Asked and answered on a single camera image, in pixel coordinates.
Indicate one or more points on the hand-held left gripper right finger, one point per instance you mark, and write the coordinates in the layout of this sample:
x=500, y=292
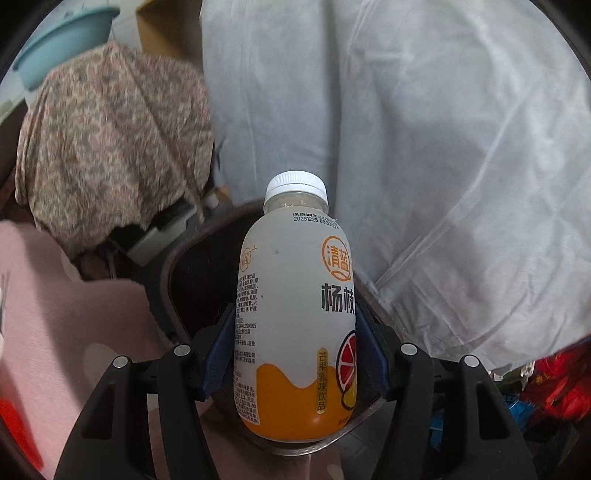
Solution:
x=369, y=355

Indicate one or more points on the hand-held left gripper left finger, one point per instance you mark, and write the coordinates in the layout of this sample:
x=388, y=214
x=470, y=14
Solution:
x=217, y=348

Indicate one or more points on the black trash bin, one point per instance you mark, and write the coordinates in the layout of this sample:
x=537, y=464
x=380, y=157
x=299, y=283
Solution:
x=203, y=277

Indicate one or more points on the orange and white drink bottle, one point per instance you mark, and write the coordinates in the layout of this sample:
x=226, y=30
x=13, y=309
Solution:
x=286, y=300

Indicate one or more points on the white plastic object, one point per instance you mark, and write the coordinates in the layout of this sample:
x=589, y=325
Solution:
x=161, y=233

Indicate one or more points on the pink polka-dot tablecloth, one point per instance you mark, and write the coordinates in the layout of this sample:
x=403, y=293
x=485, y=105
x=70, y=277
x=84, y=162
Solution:
x=69, y=314

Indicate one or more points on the red plastic bag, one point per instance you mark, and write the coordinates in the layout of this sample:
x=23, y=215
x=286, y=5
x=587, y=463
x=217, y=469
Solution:
x=563, y=378

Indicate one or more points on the white cloth cover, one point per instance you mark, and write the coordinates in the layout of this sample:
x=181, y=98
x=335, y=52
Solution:
x=438, y=152

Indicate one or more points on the floral cloth cover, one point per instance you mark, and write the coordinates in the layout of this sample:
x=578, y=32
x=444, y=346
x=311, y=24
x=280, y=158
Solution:
x=111, y=147

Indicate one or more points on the wooden shelf unit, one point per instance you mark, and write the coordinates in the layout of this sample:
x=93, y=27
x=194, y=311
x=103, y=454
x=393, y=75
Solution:
x=166, y=32

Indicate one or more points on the light blue plastic basin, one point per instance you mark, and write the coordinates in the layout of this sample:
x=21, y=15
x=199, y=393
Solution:
x=64, y=41

